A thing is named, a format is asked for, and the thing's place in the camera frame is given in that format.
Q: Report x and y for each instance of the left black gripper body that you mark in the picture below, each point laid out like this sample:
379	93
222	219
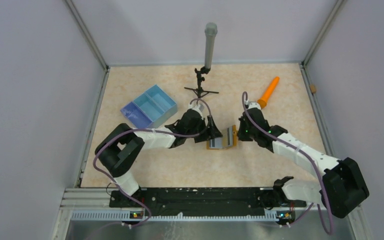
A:
200	127

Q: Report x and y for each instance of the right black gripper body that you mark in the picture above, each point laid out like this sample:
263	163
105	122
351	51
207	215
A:
246	133

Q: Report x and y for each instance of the thin white credit card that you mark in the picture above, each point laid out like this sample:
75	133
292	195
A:
216	143

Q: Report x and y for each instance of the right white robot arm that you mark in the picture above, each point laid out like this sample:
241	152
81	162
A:
340	186

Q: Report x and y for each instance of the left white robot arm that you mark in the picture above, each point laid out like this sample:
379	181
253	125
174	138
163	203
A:
119	150

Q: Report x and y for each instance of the orange marker pen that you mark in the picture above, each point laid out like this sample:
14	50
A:
263	100

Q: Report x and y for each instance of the black tripod stand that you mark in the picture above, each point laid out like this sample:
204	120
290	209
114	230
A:
199	91

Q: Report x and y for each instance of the blue compartment organizer box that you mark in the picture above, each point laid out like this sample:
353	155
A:
151	109

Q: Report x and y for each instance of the small wooden block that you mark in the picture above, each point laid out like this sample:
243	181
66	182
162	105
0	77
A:
312	89

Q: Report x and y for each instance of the grey microphone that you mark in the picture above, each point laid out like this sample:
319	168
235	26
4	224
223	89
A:
210	31

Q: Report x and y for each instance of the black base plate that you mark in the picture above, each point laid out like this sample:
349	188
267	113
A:
205	201

